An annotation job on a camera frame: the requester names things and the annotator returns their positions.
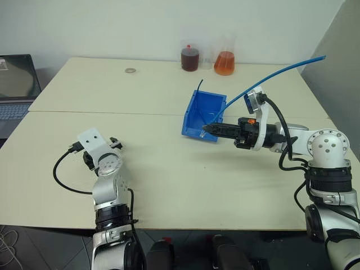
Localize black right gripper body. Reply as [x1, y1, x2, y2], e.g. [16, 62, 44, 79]
[233, 117, 259, 150]

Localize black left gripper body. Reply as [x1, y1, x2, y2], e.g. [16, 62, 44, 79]
[83, 151, 98, 172]

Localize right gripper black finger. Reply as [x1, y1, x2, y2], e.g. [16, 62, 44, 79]
[205, 122, 240, 132]
[209, 130, 240, 139]

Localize long blue cable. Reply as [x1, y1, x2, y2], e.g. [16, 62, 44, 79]
[206, 55, 327, 126]

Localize blue plastic bin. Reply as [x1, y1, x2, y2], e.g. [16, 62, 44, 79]
[181, 89, 228, 142]

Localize flask with orange liquid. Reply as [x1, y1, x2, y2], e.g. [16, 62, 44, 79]
[213, 35, 236, 76]

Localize small clear glass beaker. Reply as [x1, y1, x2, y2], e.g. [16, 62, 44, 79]
[200, 52, 213, 70]

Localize bottle with dark red liquid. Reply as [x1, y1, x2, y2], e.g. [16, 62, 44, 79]
[181, 43, 201, 73]

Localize grey open laptop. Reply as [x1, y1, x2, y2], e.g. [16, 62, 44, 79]
[0, 54, 42, 139]

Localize dark rounded shape red tab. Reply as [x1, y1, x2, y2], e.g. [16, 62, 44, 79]
[146, 237, 175, 270]

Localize large dark rounded shape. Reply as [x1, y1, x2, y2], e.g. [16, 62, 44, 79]
[206, 235, 250, 270]

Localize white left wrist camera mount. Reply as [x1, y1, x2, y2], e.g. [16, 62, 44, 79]
[77, 127, 110, 158]

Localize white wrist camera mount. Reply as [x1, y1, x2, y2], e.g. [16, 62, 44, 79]
[77, 127, 110, 158]
[244, 87, 270, 152]

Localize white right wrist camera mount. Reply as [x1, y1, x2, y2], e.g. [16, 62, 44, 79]
[244, 87, 270, 152]

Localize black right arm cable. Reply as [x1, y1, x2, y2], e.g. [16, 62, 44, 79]
[260, 92, 360, 224]

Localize thin white floor cords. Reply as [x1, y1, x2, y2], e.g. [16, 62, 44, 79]
[0, 224, 21, 270]

